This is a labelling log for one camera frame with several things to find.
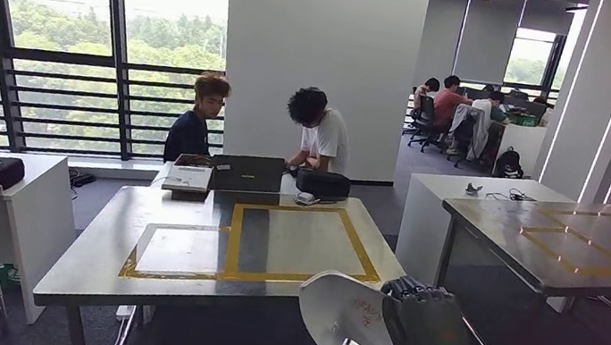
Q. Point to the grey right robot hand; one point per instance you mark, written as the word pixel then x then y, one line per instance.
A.
pixel 426 331

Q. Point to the white part with orange writing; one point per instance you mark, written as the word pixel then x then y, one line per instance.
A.
pixel 333 312

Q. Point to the small grey part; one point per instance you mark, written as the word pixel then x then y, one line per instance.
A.
pixel 473 190

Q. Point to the black backpack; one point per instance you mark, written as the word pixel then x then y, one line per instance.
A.
pixel 508 164

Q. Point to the black office chair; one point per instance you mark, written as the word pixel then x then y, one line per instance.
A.
pixel 426 119
pixel 462 136

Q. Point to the pale jacket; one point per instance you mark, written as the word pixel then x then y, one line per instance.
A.
pixel 476 123

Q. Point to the green plastic crate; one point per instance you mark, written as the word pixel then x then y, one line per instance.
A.
pixel 522 120

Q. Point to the dark laptop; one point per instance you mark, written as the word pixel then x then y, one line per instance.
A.
pixel 248 174

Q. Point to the white flat box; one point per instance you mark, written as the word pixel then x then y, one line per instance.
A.
pixel 188 177

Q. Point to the green container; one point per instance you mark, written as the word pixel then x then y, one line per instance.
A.
pixel 9 276

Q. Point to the black window railing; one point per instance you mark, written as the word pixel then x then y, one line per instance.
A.
pixel 65 95

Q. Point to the large yellow tape frame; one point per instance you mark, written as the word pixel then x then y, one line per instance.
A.
pixel 234 233

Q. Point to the small yellow tape frame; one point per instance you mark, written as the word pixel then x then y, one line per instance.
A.
pixel 177 276

